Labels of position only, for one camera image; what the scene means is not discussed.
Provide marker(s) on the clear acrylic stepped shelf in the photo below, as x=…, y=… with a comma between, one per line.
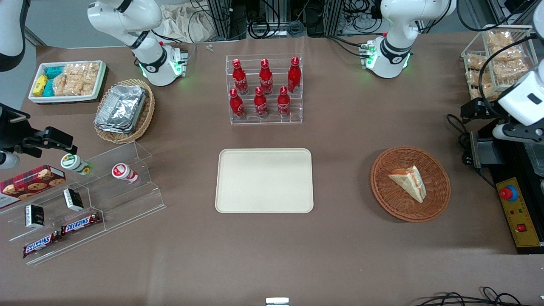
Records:
x=127, y=199

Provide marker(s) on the Snickers chocolate bar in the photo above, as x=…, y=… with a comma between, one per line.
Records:
x=80, y=223
x=41, y=245

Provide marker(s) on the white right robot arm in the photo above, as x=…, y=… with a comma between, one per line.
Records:
x=149, y=55

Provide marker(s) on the beige crumpled cloth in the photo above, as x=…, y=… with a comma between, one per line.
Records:
x=187, y=23

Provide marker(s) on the red lid yogurt cup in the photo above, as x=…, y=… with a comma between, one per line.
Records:
x=122, y=172

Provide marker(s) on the brown round wicker basket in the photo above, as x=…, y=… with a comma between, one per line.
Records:
x=391, y=199

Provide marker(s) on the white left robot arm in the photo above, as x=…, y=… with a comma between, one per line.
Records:
x=395, y=46

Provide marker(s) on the white rectangular bin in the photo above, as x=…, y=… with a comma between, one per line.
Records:
x=68, y=100

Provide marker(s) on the clear acrylic bottle rack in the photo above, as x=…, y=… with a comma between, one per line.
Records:
x=272, y=120

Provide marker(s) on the beige rectangular tray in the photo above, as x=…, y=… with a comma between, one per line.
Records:
x=263, y=180

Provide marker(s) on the aluminium frame post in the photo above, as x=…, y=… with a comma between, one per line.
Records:
x=333, y=17
x=223, y=19

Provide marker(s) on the wrapped triangular sandwich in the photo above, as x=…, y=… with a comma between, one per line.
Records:
x=410, y=180

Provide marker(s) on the clear fried snack bag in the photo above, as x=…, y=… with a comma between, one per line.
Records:
x=499, y=39
x=484, y=91
x=474, y=77
x=510, y=71
x=475, y=62
x=508, y=55

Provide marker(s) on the clear rice cracker bag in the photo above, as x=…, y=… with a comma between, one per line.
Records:
x=63, y=83
x=89, y=78

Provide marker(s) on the aluminium foil container stack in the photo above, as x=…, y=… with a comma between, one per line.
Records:
x=121, y=108

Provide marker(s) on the green lid yogurt cup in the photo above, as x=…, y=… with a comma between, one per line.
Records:
x=74, y=163

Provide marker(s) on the grey metal box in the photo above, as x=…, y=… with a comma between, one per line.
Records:
x=486, y=151

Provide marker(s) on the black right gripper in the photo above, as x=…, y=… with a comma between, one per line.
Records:
x=9, y=131

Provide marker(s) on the red plaid cookie box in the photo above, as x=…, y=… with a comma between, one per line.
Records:
x=29, y=183

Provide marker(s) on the yellow snack packet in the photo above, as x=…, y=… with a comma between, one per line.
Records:
x=40, y=85

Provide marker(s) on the light oval wicker basket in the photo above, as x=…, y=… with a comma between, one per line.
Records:
x=111, y=137

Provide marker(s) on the small white silver device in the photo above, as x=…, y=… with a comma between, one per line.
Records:
x=277, y=301

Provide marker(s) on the teal snack packet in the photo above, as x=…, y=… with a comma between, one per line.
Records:
x=48, y=88
x=54, y=72

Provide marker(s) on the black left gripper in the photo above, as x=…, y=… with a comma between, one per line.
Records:
x=479, y=108

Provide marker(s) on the small black white box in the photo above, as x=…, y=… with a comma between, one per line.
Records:
x=35, y=216
x=73, y=199

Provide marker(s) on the red cola bottle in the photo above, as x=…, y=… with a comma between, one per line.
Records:
x=294, y=76
x=260, y=104
x=283, y=103
x=239, y=78
x=265, y=78
x=236, y=105

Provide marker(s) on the black equipment base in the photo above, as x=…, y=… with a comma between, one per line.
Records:
x=516, y=161

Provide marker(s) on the yellow emergency stop control box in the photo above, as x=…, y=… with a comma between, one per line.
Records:
x=520, y=216

